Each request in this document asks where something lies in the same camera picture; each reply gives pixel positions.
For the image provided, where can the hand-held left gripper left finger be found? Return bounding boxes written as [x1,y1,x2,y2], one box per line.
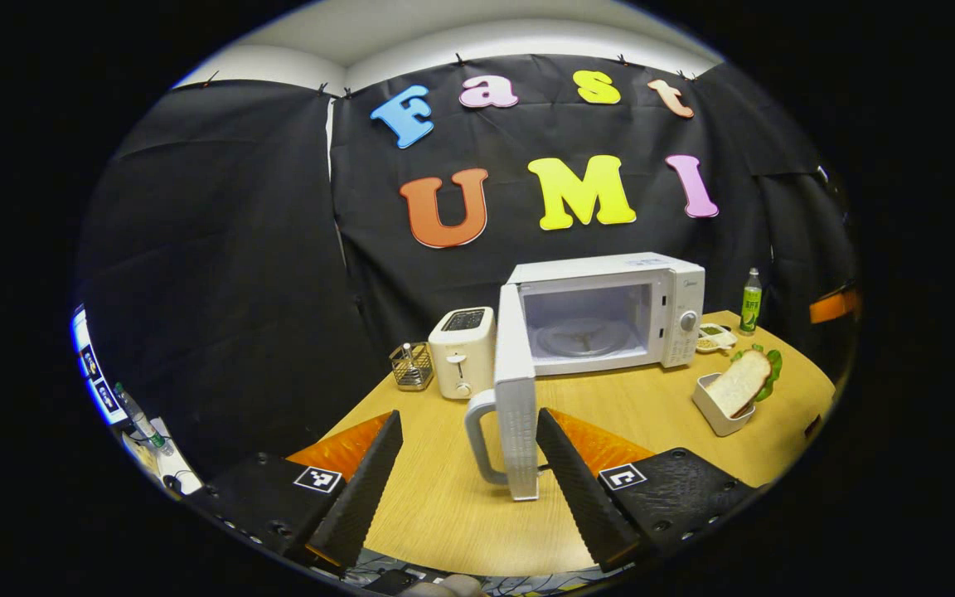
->
[187,410,405,573]

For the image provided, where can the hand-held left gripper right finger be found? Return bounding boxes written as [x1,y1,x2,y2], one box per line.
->
[536,406,764,575]

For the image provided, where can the sandwich with lettuce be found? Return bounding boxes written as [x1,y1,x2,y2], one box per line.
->
[705,344,783,418]

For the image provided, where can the white microwave oven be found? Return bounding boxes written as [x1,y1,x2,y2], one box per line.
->
[464,251,707,502]

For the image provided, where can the green drink bottle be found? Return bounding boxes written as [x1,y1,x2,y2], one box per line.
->
[739,267,764,337]

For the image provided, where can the white sectioned grain dish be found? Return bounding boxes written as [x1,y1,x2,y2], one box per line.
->
[696,323,739,355]

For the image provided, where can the white rectangular tray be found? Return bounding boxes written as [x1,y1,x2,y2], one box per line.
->
[691,372,756,438]

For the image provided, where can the white toaster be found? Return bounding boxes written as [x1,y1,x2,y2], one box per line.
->
[428,307,497,400]

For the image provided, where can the white papers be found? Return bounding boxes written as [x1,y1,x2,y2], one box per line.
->
[121,419,205,498]

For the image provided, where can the clear plastic bottle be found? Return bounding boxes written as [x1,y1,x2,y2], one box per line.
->
[113,381,173,455]

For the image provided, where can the black backdrop cloth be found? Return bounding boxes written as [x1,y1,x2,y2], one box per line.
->
[75,54,860,482]

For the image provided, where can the computer monitor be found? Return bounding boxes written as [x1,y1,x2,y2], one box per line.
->
[70,305,130,428]

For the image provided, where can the metal wire holder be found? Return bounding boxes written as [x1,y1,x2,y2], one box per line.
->
[389,342,434,391]

